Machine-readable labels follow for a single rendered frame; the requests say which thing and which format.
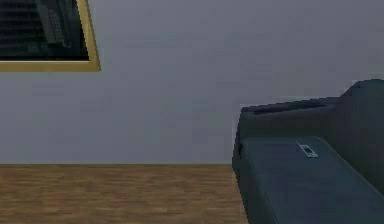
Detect small grey remote control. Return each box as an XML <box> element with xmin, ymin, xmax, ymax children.
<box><xmin>296</xmin><ymin>140</ymin><xmax>319</xmax><ymax>159</ymax></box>

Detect gold framed dark picture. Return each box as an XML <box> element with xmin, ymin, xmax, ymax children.
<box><xmin>0</xmin><ymin>0</ymin><xmax>102</xmax><ymax>73</ymax></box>

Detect dark grey sofa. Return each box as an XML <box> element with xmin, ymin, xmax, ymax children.
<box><xmin>231</xmin><ymin>78</ymin><xmax>384</xmax><ymax>224</ymax></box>

